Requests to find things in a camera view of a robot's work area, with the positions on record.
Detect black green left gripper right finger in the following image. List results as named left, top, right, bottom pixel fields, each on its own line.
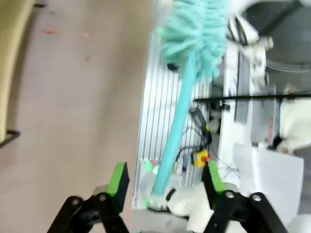
left=202, top=160, right=289, bottom=233

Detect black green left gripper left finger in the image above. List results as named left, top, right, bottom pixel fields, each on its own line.
left=47, top=161, right=131, bottom=233

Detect teal microfiber duster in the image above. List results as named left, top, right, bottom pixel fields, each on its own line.
left=150, top=0, right=234, bottom=199

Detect two-tier wood metal shelf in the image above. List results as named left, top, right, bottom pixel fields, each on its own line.
left=0, top=0, right=34, bottom=149

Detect yellow emergency stop box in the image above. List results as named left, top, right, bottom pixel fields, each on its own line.
left=191, top=149, right=210, bottom=168

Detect white cardboard box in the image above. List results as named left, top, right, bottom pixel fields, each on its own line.
left=233, top=142, right=305, bottom=216

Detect black power adapter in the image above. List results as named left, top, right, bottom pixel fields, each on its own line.
left=189, top=107, right=211, bottom=133

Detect thin black rod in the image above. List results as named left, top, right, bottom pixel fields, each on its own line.
left=193, top=94, right=311, bottom=101

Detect white plastic mount block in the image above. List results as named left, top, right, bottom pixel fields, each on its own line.
left=164, top=182, right=216, bottom=231

